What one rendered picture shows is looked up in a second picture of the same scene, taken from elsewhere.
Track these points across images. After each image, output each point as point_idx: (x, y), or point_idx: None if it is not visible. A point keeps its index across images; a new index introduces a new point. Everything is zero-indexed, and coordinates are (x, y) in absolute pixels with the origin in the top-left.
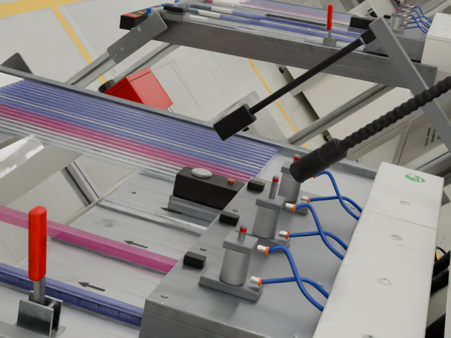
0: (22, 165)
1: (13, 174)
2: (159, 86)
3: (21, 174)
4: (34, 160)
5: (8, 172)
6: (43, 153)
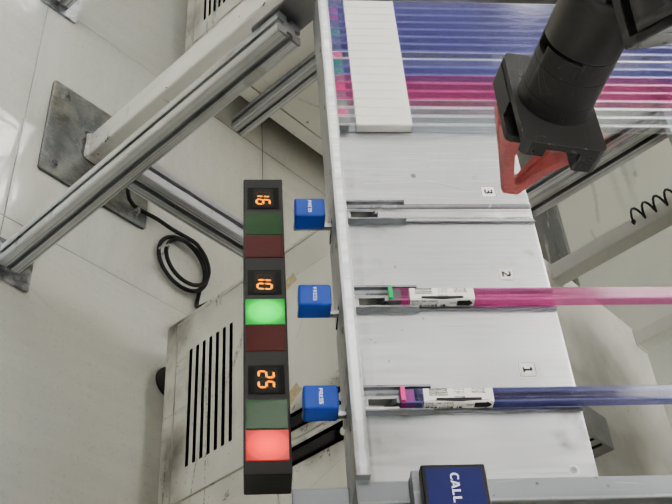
0: (247, 21)
1: (236, 34)
2: None
3: (247, 32)
4: (263, 12)
5: (228, 34)
6: (275, 1)
